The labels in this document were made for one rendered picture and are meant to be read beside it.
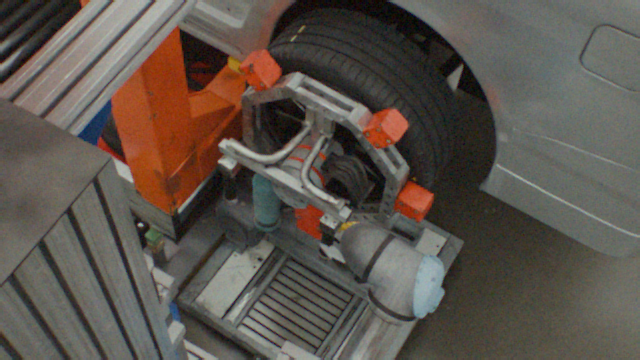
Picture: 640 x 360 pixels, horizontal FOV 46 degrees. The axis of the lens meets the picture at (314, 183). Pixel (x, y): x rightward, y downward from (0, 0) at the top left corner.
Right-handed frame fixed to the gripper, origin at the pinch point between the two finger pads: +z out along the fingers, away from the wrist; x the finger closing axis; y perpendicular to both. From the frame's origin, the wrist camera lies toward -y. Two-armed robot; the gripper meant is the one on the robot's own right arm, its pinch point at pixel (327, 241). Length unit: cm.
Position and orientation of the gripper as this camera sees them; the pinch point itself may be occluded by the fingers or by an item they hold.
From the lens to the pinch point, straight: 215.0
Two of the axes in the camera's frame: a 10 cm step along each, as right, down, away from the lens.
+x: -5.3, 7.0, -4.7
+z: -8.4, -4.7, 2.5
